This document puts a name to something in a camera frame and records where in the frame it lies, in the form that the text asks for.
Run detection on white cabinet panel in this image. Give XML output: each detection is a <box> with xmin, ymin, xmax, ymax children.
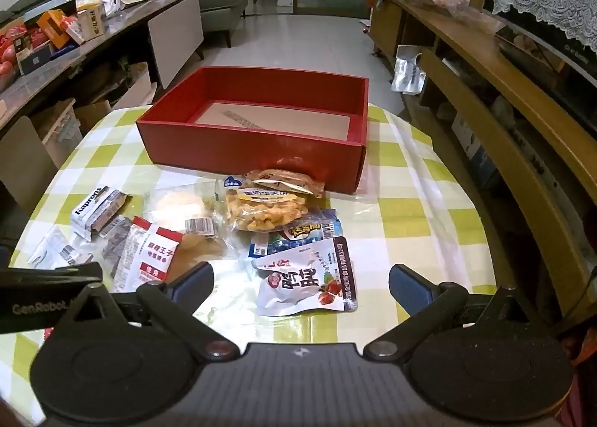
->
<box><xmin>148</xmin><ymin>0</ymin><xmax>204</xmax><ymax>90</ymax></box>

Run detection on orange-brown snack packet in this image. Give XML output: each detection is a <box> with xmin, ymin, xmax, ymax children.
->
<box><xmin>245</xmin><ymin>168</ymin><xmax>325</xmax><ymax>198</ymax></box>

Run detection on clear rice cracker packet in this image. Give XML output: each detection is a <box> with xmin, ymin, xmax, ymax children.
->
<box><xmin>144</xmin><ymin>185</ymin><xmax>220</xmax><ymax>238</ymax></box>

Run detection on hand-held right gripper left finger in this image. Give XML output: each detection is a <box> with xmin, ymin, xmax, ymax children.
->
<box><xmin>56</xmin><ymin>262</ymin><xmax>241</xmax><ymax>362</ymax></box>

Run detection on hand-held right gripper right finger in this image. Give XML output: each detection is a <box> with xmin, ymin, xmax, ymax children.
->
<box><xmin>363</xmin><ymin>264</ymin><xmax>560</xmax><ymax>362</ymax></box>

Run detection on white red-label snack packet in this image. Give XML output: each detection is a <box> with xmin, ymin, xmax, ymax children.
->
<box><xmin>111</xmin><ymin>216</ymin><xmax>185</xmax><ymax>293</ymax></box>

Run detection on blue snack packet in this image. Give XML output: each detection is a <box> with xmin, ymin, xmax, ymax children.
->
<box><xmin>249</xmin><ymin>208</ymin><xmax>344</xmax><ymax>261</ymax></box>

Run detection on silver foil bag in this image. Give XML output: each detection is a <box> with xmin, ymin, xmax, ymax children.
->
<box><xmin>391</xmin><ymin>45</ymin><xmax>428</xmax><ymax>95</ymax></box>

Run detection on red cardboard box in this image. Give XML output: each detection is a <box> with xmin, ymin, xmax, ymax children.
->
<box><xmin>137</xmin><ymin>66</ymin><xmax>369</xmax><ymax>195</ymax></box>

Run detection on brown cardboard box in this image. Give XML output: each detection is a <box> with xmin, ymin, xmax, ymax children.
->
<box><xmin>75</xmin><ymin>62</ymin><xmax>158</xmax><ymax>130</ymax></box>

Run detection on dark blue box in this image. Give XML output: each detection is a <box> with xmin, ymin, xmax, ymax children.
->
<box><xmin>16</xmin><ymin>41</ymin><xmax>55</xmax><ymax>76</ymax></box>

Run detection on glass-topped long counter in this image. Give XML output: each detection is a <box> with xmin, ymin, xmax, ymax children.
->
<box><xmin>0</xmin><ymin>0</ymin><xmax>202</xmax><ymax>129</ymax></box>

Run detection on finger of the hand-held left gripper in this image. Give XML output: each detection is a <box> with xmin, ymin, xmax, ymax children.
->
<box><xmin>0</xmin><ymin>262</ymin><xmax>103</xmax><ymax>291</ymax></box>

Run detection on orange carton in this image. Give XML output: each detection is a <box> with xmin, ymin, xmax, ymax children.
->
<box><xmin>36</xmin><ymin>9</ymin><xmax>72</xmax><ymax>49</ymax></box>

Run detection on wooden shelf counter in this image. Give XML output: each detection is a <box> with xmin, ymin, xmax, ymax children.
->
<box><xmin>371</xmin><ymin>0</ymin><xmax>597</xmax><ymax>330</ymax></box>

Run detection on white wafer packet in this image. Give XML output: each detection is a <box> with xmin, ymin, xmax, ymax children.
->
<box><xmin>71</xmin><ymin>186</ymin><xmax>134</xmax><ymax>242</ymax></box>

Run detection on clear brown snack packet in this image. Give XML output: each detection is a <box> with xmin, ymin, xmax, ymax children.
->
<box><xmin>169</xmin><ymin>233</ymin><xmax>230</xmax><ymax>279</ymax></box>

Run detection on yellow fried snack bag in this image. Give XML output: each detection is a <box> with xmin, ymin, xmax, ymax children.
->
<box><xmin>216</xmin><ymin>175</ymin><xmax>311</xmax><ymax>233</ymax></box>

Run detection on silver printed snack packet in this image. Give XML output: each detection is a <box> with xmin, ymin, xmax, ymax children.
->
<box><xmin>27</xmin><ymin>223</ymin><xmax>96</xmax><ymax>269</ymax></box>

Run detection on red snack packets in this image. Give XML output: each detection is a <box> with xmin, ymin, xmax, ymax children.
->
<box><xmin>0</xmin><ymin>25</ymin><xmax>29</xmax><ymax>85</ymax></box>

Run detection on white yellow carton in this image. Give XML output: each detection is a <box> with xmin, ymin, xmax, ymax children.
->
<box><xmin>76</xmin><ymin>0</ymin><xmax>106</xmax><ymax>42</ymax></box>

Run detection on grey sofa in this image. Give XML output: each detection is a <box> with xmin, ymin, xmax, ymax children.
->
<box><xmin>196</xmin><ymin>0</ymin><xmax>249</xmax><ymax>48</ymax></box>

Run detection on beige storage crate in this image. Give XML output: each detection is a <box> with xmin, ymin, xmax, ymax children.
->
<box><xmin>29</xmin><ymin>98</ymin><xmax>84</xmax><ymax>167</ymax></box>

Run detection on white red-print snack pouch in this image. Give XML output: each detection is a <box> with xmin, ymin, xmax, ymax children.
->
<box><xmin>252</xmin><ymin>236</ymin><xmax>358</xmax><ymax>317</ymax></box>

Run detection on white blue carton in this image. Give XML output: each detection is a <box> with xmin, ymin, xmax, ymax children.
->
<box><xmin>449</xmin><ymin>111</ymin><xmax>503</xmax><ymax>188</ymax></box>

